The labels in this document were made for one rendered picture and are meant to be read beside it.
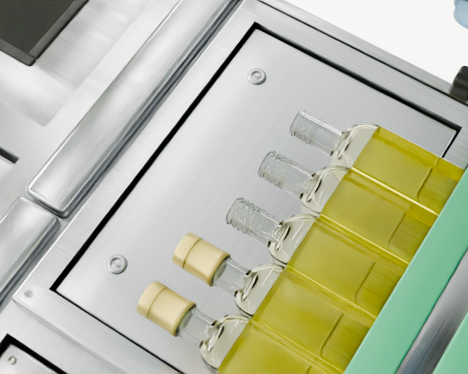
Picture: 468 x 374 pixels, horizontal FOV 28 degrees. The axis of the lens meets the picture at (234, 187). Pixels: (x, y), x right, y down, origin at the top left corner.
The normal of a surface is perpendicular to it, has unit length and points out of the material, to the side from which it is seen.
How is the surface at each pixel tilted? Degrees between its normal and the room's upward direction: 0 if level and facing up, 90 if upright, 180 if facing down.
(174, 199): 90
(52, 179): 90
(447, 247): 90
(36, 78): 90
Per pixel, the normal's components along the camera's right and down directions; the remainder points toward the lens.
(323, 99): -0.03, -0.44
